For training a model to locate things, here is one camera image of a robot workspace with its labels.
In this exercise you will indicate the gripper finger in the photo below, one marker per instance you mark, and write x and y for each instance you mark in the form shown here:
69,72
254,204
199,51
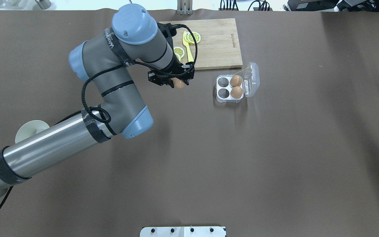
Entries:
166,81
186,79

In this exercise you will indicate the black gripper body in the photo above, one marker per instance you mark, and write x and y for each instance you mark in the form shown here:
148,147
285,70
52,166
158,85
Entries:
172,71

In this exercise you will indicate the brown egg from bowl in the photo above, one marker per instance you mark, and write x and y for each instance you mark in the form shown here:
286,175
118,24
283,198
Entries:
178,84

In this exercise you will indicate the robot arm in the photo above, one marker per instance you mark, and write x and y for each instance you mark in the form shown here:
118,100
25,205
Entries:
111,101

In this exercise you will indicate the clear plastic egg box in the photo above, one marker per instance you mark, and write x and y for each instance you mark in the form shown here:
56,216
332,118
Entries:
250,84

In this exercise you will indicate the brown egg in box rear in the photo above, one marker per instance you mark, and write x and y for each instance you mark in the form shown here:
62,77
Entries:
236,81

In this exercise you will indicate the brown egg in box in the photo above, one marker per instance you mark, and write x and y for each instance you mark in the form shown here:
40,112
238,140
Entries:
236,81
236,92

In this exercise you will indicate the brown egg in box front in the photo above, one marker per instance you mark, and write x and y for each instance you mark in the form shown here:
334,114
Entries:
236,92

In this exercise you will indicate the yellow plastic knife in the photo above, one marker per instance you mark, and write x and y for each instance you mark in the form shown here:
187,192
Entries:
188,50

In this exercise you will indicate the lemon slice rear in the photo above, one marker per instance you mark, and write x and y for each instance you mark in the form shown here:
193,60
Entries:
179,52

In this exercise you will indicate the lemon slice near knife tip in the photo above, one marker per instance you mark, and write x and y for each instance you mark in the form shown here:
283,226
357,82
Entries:
194,37

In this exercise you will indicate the wooden cutting board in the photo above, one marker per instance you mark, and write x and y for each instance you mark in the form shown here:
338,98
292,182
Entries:
219,47

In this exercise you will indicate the white bowl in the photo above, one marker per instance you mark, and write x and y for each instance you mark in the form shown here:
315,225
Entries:
30,129

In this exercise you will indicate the aluminium frame post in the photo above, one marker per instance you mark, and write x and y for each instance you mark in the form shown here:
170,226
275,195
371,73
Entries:
184,7

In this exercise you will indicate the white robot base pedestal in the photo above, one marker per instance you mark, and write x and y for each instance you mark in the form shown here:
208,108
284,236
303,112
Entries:
184,231

